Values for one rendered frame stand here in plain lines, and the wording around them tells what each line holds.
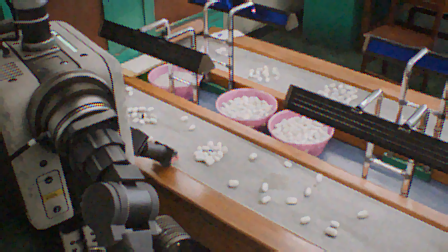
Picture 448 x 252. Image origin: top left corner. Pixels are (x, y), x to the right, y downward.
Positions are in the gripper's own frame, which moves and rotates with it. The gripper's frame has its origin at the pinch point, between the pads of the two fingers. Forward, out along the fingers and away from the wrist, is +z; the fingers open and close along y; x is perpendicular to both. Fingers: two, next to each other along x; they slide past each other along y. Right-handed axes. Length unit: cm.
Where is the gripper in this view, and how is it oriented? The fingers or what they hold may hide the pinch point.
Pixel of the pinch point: (176, 157)
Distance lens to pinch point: 179.1
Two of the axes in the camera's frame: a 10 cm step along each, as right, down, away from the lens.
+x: -4.0, 9.2, 0.2
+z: 5.4, 2.1, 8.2
